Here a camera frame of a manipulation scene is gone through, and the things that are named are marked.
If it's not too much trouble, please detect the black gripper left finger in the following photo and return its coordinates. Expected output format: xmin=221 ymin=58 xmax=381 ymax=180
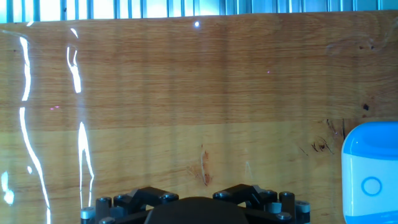
xmin=80 ymin=186 xmax=180 ymax=224

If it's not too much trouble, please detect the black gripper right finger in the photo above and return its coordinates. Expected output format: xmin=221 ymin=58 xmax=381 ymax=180
xmin=213 ymin=184 xmax=312 ymax=224

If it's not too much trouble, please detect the white and blue desk lamp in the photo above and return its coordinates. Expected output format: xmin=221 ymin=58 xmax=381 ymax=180
xmin=341 ymin=121 xmax=398 ymax=224

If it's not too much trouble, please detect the glossy wood-grain table mat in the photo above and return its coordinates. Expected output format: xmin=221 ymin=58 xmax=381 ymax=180
xmin=0 ymin=9 xmax=398 ymax=224

